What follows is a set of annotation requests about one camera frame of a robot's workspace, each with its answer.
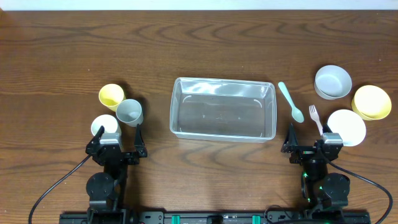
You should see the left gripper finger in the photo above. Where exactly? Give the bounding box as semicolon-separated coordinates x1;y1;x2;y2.
88;126;104;147
134;124;146;151

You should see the pale pink plastic fork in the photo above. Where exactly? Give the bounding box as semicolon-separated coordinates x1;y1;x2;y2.
309;105;323;135

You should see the white plastic cup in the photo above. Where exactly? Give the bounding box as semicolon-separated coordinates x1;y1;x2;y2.
90;114;121;136

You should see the white plastic bowl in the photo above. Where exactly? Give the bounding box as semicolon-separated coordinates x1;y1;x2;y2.
327;110;366;147

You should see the mint green plastic spoon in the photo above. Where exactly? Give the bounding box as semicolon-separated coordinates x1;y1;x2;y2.
278;82;304;123

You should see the grey plastic cup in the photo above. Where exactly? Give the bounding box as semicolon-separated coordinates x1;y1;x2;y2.
116;99;144;127

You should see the grey plastic bowl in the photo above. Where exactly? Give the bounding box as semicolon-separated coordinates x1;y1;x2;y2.
314;65;353;100

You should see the yellow plastic cup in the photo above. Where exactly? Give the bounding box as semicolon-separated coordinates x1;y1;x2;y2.
98;83;126;111

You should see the yellow plastic bowl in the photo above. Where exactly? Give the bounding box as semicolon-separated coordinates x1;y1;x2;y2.
351;85;392;121

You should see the clear plastic container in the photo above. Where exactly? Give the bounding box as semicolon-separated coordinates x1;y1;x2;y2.
169;77;277;143

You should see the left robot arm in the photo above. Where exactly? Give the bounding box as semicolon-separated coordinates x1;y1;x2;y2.
85;125;147;223

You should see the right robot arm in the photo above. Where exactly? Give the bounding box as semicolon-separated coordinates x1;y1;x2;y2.
281;124;350;217

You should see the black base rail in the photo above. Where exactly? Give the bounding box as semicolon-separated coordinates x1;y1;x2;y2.
58;210;371;224

